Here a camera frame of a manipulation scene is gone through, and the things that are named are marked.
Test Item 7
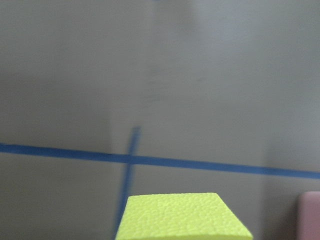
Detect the yellow foam block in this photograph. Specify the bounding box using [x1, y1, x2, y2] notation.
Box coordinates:
[115, 192, 254, 240]

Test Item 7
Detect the pink plastic bin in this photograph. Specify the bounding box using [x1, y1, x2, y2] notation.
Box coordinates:
[297, 191, 320, 240]

